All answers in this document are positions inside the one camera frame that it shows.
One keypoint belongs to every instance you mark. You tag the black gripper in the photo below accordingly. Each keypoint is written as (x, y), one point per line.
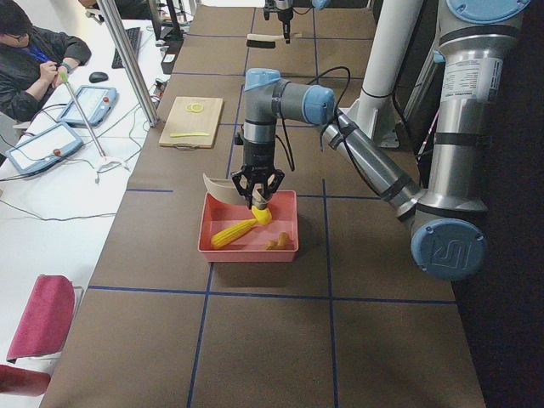
(258, 157)
(282, 11)

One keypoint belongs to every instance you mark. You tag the beige hand brush black bristles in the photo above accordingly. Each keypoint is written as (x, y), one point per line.
(254, 40)

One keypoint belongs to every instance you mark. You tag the yellow toy potato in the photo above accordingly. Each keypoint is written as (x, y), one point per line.
(262, 216)

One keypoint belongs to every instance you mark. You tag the tan toy ginger root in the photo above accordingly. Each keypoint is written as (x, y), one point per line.
(282, 242)

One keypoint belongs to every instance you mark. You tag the yellow toy corn cob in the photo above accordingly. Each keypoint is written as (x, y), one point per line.
(226, 236)

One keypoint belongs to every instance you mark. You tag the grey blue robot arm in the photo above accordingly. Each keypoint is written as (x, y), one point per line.
(316, 4)
(472, 40)

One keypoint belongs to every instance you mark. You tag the red plastic bin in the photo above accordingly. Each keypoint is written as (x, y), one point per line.
(250, 248)

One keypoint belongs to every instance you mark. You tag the yellow toy knife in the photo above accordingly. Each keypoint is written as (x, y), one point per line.
(189, 134)

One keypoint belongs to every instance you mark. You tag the yellow lemon slice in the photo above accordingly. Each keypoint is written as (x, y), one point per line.
(195, 108)

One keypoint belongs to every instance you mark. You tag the wooden cutting board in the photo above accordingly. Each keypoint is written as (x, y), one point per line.
(180, 120)

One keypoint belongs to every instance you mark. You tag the metal grabber stick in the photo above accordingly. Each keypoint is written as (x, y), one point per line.
(64, 79)

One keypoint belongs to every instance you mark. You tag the blue teach pendant far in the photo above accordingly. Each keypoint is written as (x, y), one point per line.
(96, 102)

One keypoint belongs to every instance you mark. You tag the blue teach pendant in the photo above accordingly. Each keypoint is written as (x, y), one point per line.
(45, 149)
(96, 102)

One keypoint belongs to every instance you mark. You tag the black computer mouse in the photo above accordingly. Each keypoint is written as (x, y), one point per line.
(98, 76)

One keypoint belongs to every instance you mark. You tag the blue teach pendant near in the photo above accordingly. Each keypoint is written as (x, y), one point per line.
(45, 149)

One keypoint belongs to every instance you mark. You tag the seated person dark jacket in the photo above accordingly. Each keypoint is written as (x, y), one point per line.
(33, 59)

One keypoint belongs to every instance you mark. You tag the red chair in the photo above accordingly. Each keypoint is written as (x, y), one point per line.
(41, 333)

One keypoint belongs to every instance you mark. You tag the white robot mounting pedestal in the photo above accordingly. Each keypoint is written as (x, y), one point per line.
(373, 111)

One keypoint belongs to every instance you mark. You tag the aluminium frame post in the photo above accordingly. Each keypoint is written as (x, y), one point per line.
(121, 41)

